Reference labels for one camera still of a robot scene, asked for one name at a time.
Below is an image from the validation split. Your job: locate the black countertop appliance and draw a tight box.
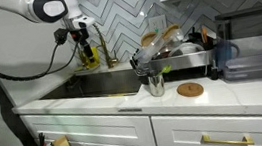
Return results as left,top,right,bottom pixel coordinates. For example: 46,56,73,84
213,4,262,67

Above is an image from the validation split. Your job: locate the gold drawer handle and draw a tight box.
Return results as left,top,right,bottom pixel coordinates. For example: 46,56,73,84
200,128,256,146

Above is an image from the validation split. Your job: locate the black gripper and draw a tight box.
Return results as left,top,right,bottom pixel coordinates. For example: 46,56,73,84
70,26,98,67

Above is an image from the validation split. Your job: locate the small gold side lever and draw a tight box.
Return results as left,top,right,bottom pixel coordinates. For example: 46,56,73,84
111,49,120,68

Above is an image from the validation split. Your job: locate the silver steel cup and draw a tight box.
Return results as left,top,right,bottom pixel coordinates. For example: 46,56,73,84
146,72,167,99

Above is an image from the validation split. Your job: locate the white wall outlet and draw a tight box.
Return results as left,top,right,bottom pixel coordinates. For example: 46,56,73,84
147,13,169,35

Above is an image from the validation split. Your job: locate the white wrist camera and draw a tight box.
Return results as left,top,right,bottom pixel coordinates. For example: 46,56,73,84
72,14,97,31

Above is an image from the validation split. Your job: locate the black utensil holder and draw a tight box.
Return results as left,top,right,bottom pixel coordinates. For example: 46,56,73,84
186,24,217,54

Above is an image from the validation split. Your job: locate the yellow cloth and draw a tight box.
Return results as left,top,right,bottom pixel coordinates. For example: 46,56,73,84
79,46,102,71

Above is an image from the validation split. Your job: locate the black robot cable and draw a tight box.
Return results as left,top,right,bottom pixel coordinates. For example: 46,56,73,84
0,25,84,85

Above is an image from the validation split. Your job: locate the orange utensil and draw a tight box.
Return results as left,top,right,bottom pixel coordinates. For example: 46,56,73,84
200,25,210,44

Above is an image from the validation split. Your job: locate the gold spring kitchen faucet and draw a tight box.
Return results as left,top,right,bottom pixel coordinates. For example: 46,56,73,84
74,20,120,73

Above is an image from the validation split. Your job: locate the small black bottle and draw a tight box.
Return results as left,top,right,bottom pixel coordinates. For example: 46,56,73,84
207,58,222,81

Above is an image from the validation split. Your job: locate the blue pitcher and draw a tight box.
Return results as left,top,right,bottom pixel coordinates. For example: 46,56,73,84
213,35,243,70

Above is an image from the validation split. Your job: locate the white bowl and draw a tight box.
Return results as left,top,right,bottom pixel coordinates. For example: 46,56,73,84
167,39,207,58

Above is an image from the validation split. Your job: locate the white base cabinet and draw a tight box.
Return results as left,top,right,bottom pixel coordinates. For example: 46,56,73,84
19,85,262,146

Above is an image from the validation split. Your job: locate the green measuring spoon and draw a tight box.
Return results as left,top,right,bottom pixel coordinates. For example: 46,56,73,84
152,64,174,79

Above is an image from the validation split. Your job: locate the small black clamp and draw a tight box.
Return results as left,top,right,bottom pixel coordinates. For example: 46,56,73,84
37,131,47,146

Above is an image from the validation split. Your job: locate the clear plastic storage box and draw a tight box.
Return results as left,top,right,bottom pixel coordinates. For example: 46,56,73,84
218,35,262,85

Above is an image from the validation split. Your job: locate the steel kitchen sink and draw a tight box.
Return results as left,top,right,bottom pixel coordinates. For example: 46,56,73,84
36,66,146,107

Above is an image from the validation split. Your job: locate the clear plastic container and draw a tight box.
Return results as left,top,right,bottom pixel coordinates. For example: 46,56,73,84
131,22,188,66

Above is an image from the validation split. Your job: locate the round bamboo lid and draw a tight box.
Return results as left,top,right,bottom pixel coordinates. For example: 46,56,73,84
160,23,182,41
139,30,159,48

